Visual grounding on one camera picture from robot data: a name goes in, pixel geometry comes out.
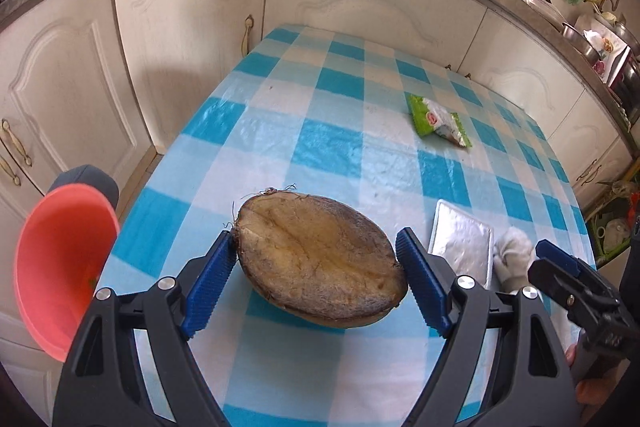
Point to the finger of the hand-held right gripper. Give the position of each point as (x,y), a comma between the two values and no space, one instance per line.
(555,284)
(560,254)

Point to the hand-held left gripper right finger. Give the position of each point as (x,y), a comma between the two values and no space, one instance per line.
(425,287)

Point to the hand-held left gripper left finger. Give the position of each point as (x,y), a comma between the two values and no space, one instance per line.
(210,289)

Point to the large white tissue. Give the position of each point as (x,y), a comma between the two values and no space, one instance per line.
(512,257)

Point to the brown fruit husk half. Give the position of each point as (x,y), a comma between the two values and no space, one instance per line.
(320,257)

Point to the pink plastic bin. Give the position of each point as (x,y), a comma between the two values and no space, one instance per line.
(55,267)

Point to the person's right hand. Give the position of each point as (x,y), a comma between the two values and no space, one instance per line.
(595,394)

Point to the silver foil packet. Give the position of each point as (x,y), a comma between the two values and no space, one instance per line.
(460,242)

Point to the green plastic rack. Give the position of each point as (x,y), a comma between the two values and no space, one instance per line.
(612,232)

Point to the grey stool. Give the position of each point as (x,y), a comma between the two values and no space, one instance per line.
(90,179)

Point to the green white snack wrapper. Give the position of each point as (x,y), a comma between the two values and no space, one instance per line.
(437,119)

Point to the blue white checkered tablecloth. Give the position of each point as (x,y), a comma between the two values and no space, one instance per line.
(340,132)

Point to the steel bowl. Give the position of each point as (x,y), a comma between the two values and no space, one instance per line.
(580,44)

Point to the stack of plates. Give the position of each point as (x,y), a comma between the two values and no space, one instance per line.
(545,7)

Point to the white kitchen cabinet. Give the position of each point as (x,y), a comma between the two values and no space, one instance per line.
(175,32)

